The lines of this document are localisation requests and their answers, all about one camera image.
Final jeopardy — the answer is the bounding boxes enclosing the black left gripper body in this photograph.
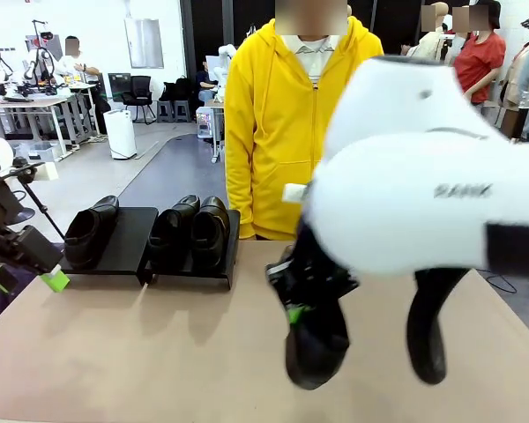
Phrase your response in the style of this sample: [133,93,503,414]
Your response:
[0,182,26,248]

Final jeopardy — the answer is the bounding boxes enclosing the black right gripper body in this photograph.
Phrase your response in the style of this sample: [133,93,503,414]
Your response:
[290,218,361,305]

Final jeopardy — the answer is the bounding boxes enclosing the black leather buckle shoe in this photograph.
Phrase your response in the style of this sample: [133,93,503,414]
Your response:
[63,195,120,270]
[284,286,352,391]
[190,195,230,271]
[148,195,202,271]

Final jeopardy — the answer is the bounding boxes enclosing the person's right forearm yellow sleeve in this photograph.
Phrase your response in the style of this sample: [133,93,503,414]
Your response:
[225,145,259,239]

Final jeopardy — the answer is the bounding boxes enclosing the black round stand base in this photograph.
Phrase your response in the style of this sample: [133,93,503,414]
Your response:
[8,189,36,226]

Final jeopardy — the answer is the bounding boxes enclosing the black tripod legs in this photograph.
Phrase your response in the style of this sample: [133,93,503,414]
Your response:
[8,175,67,242]

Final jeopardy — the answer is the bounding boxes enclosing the clear storage box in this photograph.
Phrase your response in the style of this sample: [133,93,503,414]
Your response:
[19,141,61,163]

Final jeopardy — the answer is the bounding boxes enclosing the grey workshop desk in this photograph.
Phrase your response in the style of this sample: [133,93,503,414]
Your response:
[0,83,101,162]

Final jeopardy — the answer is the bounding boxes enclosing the white air purifier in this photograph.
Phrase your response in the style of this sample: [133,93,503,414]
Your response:
[103,109,138,160]

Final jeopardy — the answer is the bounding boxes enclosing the background man in white shirt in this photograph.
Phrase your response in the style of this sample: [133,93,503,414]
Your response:
[52,35,111,133]

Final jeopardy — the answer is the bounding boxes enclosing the person in yellow hoodie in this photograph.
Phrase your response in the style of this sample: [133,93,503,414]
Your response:
[224,0,387,241]

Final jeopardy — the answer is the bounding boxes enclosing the black office chair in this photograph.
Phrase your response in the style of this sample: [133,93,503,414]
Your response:
[122,75,156,124]

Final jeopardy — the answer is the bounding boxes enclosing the black backpack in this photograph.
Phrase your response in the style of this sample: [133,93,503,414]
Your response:
[160,75,193,102]

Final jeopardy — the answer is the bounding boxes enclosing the seated person in black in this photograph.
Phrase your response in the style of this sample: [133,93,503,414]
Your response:
[196,61,220,105]

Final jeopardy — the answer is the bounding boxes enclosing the white humanoid robot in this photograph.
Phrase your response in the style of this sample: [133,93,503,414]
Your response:
[215,42,242,96]

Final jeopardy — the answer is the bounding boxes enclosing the mannequin in beige jacket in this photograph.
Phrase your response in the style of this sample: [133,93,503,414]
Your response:
[405,2,458,58]

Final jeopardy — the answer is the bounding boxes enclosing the mannequin in beige coat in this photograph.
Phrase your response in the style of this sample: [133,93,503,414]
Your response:
[500,37,529,140]

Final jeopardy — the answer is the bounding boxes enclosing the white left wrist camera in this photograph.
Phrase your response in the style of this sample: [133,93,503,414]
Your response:
[34,160,59,182]

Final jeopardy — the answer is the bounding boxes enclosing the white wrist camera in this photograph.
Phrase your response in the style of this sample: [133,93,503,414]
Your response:
[34,160,59,182]
[282,182,312,204]

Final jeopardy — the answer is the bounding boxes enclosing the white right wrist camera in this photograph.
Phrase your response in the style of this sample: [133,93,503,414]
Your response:
[282,182,312,204]

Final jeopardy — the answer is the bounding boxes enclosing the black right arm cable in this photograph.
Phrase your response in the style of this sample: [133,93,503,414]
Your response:
[406,266,471,385]

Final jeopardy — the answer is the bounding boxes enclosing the black floor cables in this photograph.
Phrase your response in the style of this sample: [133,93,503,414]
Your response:
[484,271,519,294]

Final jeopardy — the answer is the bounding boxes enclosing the grey wall panel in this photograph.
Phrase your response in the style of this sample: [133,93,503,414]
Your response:
[123,17,165,70]

